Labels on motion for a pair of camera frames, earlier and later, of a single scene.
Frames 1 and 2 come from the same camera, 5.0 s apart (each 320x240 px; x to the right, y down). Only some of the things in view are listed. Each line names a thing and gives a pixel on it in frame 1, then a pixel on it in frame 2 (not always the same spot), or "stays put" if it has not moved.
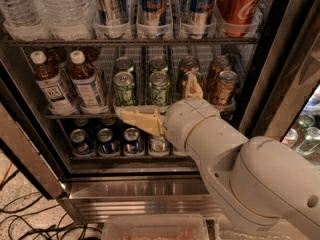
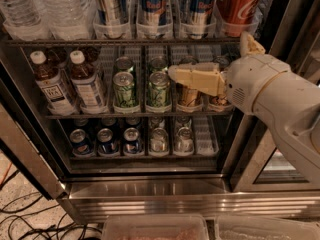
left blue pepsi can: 79,142 stays put
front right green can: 160,84 stays put
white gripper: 184,120 -> 254,80
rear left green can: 124,64 stays put
